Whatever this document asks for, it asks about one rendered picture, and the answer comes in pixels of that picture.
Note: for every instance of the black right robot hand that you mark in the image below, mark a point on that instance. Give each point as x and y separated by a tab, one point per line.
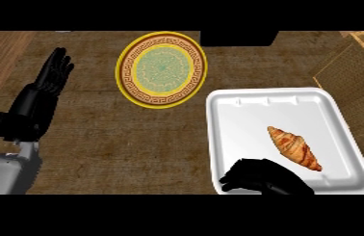
263	177

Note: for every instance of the white tray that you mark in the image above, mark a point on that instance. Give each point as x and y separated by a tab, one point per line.
285	118

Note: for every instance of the yellow rimmed patterned plate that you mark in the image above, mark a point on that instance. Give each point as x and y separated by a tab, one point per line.
161	69

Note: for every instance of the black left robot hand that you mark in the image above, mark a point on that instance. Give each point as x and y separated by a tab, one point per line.
39	95

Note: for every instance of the golden brown croissant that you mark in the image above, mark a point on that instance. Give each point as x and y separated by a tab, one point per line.
294	147

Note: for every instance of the tan woven basket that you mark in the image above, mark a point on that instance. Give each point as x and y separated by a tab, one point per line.
342	69

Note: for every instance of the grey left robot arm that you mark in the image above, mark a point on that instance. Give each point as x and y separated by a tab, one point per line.
14	169

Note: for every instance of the black box appliance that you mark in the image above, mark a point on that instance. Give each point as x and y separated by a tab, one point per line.
238	38

